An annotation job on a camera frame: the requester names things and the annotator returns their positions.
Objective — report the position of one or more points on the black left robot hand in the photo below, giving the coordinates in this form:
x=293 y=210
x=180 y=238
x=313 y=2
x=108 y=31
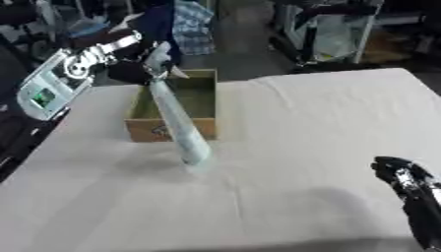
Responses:
x=129 y=70

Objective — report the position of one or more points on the blue white checkered cloth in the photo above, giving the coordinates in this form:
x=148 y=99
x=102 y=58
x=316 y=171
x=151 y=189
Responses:
x=192 y=28

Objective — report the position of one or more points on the black metal rack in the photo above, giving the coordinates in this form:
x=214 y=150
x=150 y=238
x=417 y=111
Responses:
x=310 y=32

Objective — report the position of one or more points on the tan cardboard box green inside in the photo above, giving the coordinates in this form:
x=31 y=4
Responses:
x=186 y=108

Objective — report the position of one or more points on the pale blue plastic bottle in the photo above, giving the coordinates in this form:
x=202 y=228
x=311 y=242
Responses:
x=178 y=124

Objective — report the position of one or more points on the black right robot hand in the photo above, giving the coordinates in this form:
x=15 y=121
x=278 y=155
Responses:
x=409 y=193

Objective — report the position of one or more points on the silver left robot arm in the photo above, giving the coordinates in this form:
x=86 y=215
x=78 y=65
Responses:
x=54 y=82

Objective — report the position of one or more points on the white plastic bag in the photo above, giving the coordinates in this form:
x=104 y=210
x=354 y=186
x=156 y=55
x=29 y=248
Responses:
x=333 y=41

